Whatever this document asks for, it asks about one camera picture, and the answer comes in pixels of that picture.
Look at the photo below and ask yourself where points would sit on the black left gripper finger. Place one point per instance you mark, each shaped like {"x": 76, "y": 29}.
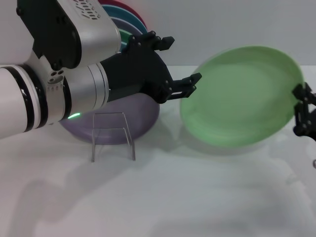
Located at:
{"x": 161, "y": 43}
{"x": 182, "y": 87}

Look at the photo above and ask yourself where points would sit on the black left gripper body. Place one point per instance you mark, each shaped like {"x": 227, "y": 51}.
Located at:
{"x": 138, "y": 71}

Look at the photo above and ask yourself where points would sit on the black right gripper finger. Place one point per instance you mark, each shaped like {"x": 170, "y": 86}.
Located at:
{"x": 302, "y": 92}
{"x": 302, "y": 123}

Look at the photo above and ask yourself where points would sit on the light green plate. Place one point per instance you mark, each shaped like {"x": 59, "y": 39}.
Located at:
{"x": 234, "y": 98}

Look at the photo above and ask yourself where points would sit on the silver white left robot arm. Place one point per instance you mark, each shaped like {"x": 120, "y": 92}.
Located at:
{"x": 14, "y": 98}

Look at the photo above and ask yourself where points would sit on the dark green plate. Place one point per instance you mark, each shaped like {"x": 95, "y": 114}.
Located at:
{"x": 124, "y": 34}

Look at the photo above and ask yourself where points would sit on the grey purple plate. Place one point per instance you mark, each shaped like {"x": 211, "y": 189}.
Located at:
{"x": 126, "y": 24}

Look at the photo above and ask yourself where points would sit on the lilac plate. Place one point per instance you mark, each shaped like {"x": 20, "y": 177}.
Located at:
{"x": 138, "y": 118}

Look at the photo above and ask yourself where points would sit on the teal blue plate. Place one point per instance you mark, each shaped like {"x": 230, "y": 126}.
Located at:
{"x": 123, "y": 12}

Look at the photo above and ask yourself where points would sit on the dark red plate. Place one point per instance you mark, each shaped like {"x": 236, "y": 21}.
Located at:
{"x": 118, "y": 2}

